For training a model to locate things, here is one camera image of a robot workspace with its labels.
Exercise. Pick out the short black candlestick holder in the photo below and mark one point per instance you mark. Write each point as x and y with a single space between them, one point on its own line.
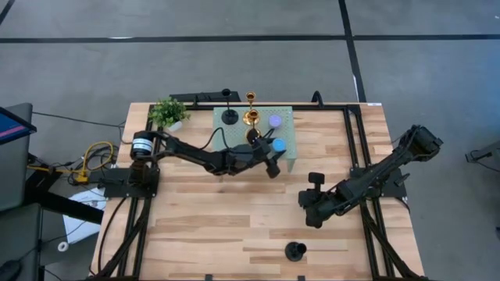
292 251

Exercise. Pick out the black flat bar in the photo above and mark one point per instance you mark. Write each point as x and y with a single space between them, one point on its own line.
195 97

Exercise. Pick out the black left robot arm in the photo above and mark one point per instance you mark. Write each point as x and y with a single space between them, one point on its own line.
187 152

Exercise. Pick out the white paper sheet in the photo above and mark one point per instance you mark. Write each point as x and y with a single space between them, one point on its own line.
78 230

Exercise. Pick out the white tape roll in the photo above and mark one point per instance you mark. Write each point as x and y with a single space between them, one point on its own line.
58 246

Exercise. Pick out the green plant in white pot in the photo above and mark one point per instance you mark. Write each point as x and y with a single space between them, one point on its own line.
168 111

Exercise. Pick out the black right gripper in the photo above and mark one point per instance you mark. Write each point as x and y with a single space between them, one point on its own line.
316 178

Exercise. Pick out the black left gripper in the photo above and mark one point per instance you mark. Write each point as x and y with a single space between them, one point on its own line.
272 171

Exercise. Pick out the white sticker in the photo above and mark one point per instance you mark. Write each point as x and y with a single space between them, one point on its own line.
374 104

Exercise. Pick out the monitor with blue screen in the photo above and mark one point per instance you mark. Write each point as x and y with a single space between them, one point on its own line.
11 126

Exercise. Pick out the grey desk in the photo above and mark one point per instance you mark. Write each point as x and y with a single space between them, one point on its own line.
15 175

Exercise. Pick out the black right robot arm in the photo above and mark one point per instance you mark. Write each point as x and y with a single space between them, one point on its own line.
390 162

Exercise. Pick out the black desk leg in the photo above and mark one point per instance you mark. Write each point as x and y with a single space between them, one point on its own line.
70 210

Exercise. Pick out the tall gold candlestick holder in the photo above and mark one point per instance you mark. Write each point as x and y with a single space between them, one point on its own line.
250 96

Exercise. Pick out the green perforated metal shelf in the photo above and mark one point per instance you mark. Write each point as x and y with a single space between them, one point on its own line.
285 134

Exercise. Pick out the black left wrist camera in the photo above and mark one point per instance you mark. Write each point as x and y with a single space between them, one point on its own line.
242 153

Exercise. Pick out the tall black candlestick holder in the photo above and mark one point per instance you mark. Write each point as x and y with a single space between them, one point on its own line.
229 117

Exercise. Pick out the black aluminium table frame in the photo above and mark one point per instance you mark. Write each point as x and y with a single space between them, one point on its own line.
336 106

